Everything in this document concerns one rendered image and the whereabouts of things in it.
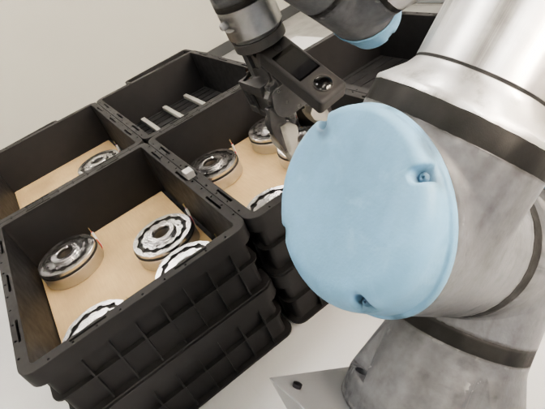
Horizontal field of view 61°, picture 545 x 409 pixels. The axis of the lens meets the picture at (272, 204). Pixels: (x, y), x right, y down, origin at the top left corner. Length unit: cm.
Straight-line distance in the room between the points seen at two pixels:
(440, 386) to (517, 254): 12
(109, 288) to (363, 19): 53
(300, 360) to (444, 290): 46
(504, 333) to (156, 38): 402
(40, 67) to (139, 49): 79
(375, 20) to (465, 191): 36
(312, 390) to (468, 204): 23
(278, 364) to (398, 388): 34
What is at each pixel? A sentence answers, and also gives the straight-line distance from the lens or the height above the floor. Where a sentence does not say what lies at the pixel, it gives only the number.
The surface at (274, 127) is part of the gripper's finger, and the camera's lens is 64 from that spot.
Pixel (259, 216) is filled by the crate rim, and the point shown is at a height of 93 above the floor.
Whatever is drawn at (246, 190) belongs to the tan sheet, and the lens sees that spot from 81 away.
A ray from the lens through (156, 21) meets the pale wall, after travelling 424.
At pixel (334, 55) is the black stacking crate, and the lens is 108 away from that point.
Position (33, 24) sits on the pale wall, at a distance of 397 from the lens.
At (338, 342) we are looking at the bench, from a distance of 70.
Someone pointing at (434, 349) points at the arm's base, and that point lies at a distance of 39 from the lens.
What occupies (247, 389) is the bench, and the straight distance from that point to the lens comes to 71.
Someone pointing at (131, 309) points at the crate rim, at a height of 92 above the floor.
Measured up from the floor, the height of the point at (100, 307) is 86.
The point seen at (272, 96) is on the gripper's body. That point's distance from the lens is 63.
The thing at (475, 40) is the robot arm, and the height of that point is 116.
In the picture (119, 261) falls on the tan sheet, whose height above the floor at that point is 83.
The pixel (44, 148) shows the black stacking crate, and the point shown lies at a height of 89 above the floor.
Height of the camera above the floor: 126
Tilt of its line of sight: 35 degrees down
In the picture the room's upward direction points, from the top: 22 degrees counter-clockwise
